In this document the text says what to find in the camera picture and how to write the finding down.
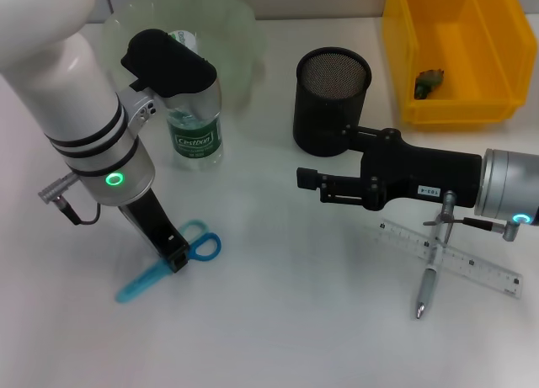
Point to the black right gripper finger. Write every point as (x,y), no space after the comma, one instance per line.
(370,133)
(309,178)

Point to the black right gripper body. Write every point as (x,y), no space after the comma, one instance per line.
(421,173)

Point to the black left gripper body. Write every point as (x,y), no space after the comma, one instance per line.
(151,224)

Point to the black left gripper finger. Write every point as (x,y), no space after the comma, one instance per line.
(177,267)
(183,253)

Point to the blue scissors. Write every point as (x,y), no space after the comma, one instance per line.
(206,247)

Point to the green plastic wrapper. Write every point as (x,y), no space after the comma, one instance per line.
(427,83)

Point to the clear green-label water bottle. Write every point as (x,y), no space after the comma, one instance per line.
(195,144)

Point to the silver pen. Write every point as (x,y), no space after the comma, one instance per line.
(427,285)

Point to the clear plastic ruler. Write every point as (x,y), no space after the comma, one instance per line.
(484,270)

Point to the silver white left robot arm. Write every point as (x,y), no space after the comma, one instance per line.
(76,93)

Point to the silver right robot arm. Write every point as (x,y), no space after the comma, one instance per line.
(505,182)

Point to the black mesh pen holder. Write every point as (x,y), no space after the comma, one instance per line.
(324,110)

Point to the translucent green fruit bowl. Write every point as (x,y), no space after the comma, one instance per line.
(240,38)

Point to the yellow plastic bin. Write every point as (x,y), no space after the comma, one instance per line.
(484,47)

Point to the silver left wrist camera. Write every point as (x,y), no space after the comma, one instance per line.
(172,72)

